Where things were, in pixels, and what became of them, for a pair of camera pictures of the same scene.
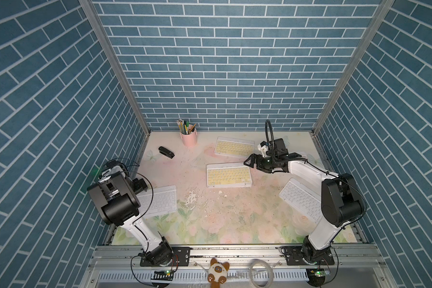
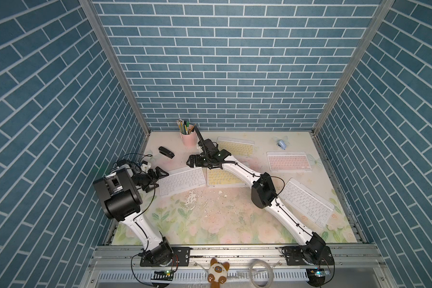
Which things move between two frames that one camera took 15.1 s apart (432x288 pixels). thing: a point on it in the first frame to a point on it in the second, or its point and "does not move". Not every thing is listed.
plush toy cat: [218, 273] does not move
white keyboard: [305, 199] does not move
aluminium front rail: [120, 266] does not move
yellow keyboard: [228, 174] does not move
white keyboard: [157, 201] to [182, 181]
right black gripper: [258, 157] to [191, 159]
